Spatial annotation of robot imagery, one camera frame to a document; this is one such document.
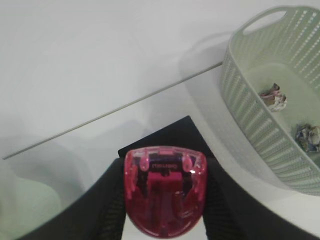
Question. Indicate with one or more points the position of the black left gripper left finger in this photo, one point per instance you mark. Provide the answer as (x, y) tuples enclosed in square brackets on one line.
[(99, 214)]

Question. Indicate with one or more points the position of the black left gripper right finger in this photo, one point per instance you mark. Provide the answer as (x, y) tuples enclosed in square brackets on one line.
[(230, 213)]

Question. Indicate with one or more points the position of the pink pencil sharpener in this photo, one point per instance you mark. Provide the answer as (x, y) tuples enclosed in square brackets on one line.
[(165, 189)]

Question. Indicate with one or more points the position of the small grey paper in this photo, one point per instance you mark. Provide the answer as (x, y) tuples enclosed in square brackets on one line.
[(308, 138)]

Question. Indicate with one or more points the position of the pink grey paper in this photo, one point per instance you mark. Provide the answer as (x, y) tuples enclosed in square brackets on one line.
[(274, 99)]

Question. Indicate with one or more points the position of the green glass wavy plate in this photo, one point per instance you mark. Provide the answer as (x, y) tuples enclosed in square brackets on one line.
[(24, 206)]

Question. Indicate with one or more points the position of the black mesh pen holder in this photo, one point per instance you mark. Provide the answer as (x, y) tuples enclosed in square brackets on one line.
[(183, 133)]

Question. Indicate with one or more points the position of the green plastic woven basket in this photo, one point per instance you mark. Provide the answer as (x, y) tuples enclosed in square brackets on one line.
[(270, 84)]

